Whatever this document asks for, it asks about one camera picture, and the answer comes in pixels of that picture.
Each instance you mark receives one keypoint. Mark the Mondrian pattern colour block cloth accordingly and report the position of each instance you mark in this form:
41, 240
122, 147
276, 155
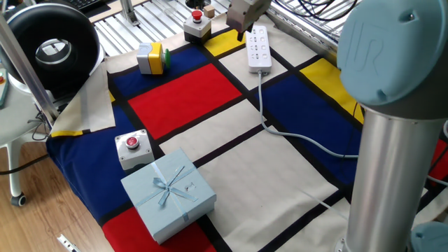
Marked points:
182, 98

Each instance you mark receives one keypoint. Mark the black keyboard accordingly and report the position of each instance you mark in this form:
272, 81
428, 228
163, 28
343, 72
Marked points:
84, 3

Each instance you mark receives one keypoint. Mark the aluminium table frame rail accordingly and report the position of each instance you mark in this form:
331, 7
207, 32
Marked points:
308, 38

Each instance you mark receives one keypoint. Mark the small wooden cube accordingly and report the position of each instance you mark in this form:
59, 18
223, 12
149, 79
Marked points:
209, 11

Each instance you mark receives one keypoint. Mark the short aluminium bracket post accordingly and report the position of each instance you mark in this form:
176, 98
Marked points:
129, 14

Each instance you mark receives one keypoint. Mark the aluminium profile post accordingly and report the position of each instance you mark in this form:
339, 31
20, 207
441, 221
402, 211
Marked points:
28, 73

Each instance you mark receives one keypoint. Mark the light blue ribboned gift box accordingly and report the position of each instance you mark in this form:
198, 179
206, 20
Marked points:
154, 217

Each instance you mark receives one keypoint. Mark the teal edged teach pendant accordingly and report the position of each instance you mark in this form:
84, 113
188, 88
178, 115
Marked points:
3, 87

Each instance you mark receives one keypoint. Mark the metal bracket piece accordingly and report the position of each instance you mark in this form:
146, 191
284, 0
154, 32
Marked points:
66, 243

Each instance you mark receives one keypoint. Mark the silver Schunk gripper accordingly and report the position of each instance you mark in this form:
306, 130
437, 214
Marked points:
245, 14

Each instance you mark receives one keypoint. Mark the grey box flat red button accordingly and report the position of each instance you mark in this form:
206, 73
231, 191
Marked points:
136, 157

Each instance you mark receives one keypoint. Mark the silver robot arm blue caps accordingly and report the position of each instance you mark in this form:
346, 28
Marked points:
385, 175

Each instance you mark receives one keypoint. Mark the white stool with caster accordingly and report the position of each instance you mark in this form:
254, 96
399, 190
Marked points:
14, 175

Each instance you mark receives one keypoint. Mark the yellow grey box green button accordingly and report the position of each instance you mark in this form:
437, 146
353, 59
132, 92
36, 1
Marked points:
155, 59

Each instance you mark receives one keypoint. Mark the grey black box red mushroom button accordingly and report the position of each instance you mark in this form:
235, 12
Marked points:
197, 29

